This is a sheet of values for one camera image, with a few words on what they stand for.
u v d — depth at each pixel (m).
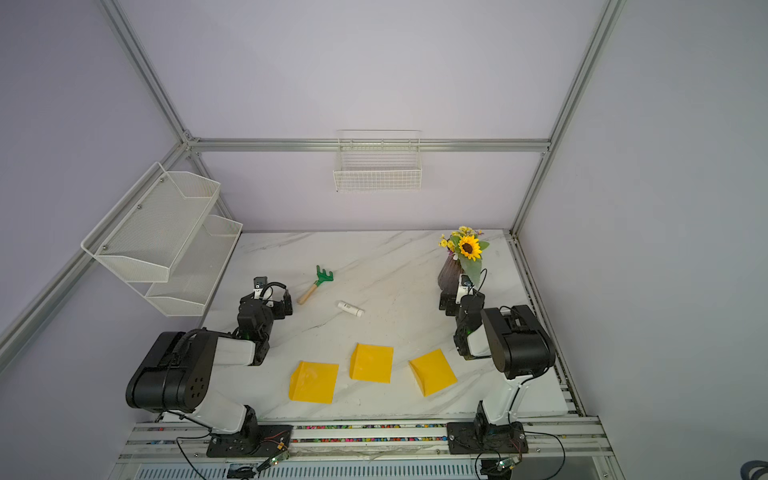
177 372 0.47
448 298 0.88
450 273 0.96
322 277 1.05
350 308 0.96
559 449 0.70
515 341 0.50
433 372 0.84
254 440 0.68
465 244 0.82
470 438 0.73
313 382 0.84
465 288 0.84
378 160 0.96
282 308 0.87
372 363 0.86
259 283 0.80
